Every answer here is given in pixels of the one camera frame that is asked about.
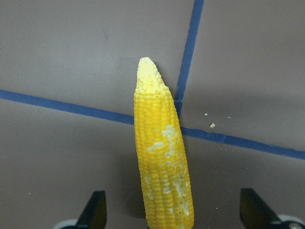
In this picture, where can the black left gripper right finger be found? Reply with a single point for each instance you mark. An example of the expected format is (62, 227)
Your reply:
(255, 213)

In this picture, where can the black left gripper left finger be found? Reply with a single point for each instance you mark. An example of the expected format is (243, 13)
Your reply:
(94, 215)

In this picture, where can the yellow corn cob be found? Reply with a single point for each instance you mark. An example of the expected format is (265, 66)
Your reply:
(165, 181)

